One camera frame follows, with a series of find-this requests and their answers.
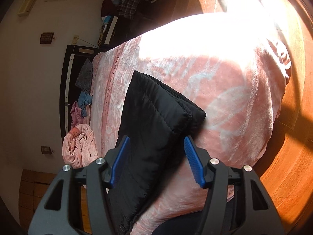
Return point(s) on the pink purple cloth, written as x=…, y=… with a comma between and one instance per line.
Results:
x=76, y=115

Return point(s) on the brown wall vent lower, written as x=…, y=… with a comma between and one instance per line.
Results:
x=46, y=150

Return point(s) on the brown wall vent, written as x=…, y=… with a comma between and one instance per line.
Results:
x=46, y=150
x=46, y=38

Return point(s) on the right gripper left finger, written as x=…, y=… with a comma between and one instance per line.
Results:
x=59, y=211

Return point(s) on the brown wall vent upper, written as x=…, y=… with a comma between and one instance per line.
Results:
x=46, y=38

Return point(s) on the dark grey pillow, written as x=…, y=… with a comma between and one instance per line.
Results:
x=84, y=79

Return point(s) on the pink floral bed blanket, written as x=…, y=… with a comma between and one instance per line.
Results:
x=236, y=70

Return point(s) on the plaid clothes pile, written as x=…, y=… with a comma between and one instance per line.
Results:
x=123, y=8

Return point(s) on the black padded pants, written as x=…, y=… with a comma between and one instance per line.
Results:
x=156, y=118

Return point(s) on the folded pink floral quilt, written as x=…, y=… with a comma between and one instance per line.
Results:
x=79, y=149

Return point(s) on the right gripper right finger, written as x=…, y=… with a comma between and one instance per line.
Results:
x=253, y=210

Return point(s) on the blue cloth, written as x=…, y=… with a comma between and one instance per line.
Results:
x=83, y=101

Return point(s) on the black bed headboard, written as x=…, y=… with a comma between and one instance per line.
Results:
x=74, y=59

